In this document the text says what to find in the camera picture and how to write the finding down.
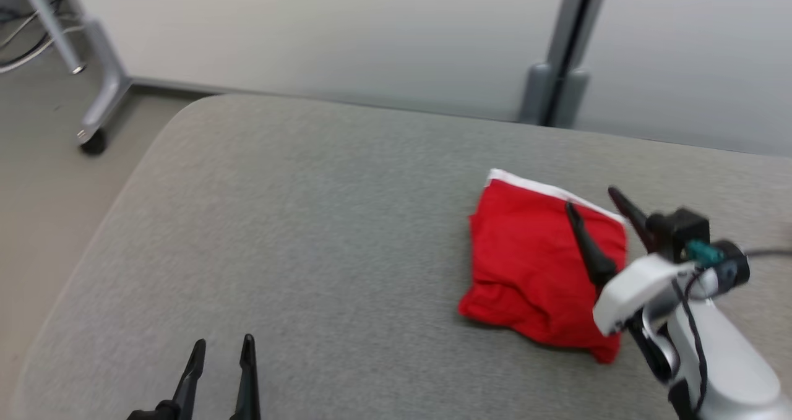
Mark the grey metal partition post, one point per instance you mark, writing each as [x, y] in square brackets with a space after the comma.
[575, 36]

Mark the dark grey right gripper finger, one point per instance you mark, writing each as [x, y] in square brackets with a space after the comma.
[634, 217]
[591, 253]

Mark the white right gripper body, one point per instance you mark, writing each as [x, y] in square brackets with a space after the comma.
[637, 287]

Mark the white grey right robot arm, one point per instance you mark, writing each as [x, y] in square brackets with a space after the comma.
[736, 364]

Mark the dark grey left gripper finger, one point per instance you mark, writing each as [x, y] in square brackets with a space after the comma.
[247, 389]
[190, 383]

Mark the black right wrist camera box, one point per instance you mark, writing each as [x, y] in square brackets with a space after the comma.
[680, 229]

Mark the red shorts with white stripe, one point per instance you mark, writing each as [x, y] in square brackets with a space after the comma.
[526, 271]

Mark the black caster wheel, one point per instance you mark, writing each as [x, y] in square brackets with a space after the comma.
[93, 143]

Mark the grey rounded post foot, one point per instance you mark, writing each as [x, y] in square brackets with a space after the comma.
[536, 95]
[575, 98]

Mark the grey wheeled stand leg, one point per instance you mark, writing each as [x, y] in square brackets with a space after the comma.
[108, 80]

